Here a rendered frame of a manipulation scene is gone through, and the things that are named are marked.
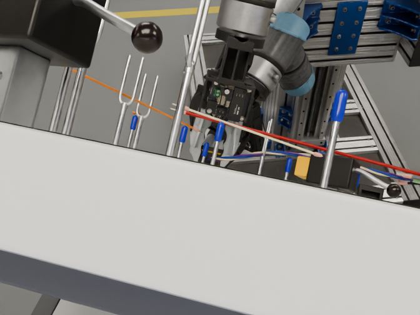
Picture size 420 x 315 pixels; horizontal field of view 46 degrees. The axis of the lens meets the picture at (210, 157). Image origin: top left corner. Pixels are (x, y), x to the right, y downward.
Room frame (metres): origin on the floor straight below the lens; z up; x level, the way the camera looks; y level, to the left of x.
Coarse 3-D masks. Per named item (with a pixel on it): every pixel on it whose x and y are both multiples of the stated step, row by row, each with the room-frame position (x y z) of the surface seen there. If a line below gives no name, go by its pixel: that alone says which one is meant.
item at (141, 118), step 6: (144, 78) 0.51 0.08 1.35; (156, 78) 0.51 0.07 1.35; (144, 84) 0.50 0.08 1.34; (156, 84) 0.50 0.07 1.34; (150, 102) 0.48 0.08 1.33; (138, 108) 0.48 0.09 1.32; (138, 114) 0.47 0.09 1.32; (138, 120) 0.46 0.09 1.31; (138, 126) 0.46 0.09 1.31; (138, 132) 0.45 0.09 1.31; (138, 138) 0.45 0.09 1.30; (132, 144) 0.44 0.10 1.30
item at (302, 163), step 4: (300, 156) 0.36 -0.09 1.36; (300, 160) 0.36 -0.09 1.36; (304, 160) 0.35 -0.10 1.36; (308, 160) 0.35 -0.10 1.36; (296, 164) 0.35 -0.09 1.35; (300, 164) 0.35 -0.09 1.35; (304, 164) 0.35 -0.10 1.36; (308, 164) 0.35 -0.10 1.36; (296, 168) 0.35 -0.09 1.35; (300, 168) 0.35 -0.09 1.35; (304, 168) 0.35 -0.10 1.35; (296, 172) 0.35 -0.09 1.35; (300, 172) 0.34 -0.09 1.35; (304, 172) 0.34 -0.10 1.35; (300, 176) 0.35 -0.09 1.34; (304, 176) 0.34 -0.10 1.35
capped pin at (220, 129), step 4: (220, 124) 0.39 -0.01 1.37; (220, 128) 0.39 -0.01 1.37; (216, 132) 0.39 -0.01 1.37; (220, 132) 0.39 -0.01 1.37; (216, 136) 0.38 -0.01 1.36; (220, 136) 0.38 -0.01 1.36; (216, 140) 0.38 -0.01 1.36; (220, 140) 0.38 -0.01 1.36; (216, 144) 0.38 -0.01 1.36; (216, 148) 0.38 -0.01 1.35; (212, 152) 0.37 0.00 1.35; (216, 152) 0.37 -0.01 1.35; (212, 156) 0.37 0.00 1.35; (212, 160) 0.37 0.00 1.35; (212, 164) 0.36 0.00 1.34
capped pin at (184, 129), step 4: (184, 128) 0.45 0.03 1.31; (184, 132) 0.45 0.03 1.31; (180, 136) 0.45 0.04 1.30; (184, 136) 0.45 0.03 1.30; (180, 140) 0.44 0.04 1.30; (184, 140) 0.44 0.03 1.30; (180, 144) 0.44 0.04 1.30; (180, 148) 0.43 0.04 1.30; (180, 152) 0.43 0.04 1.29; (176, 156) 0.43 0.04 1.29; (180, 156) 0.43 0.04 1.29
